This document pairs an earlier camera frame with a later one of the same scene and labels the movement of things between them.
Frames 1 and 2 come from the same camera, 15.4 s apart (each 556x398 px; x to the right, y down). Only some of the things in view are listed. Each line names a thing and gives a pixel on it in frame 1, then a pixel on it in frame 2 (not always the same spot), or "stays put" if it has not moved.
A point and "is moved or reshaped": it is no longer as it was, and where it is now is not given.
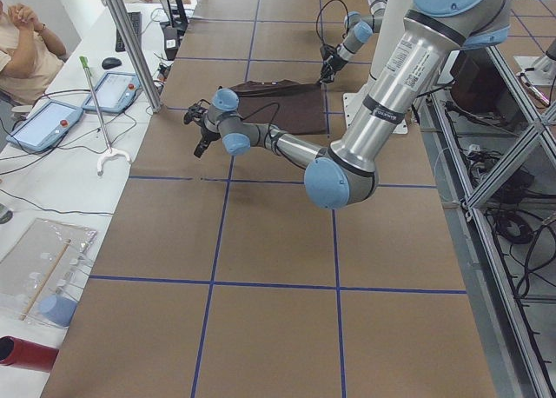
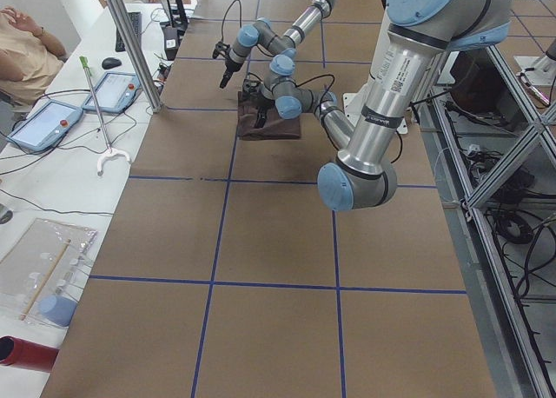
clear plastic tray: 27,262 stays put
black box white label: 170,37 stays put
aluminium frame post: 133,43 stays put
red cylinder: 20,353 stays put
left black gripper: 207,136 → 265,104
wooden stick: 44,279 stays put
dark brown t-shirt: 297,107 is moved or reshaped
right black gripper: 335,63 → 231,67
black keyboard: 135,21 stays put
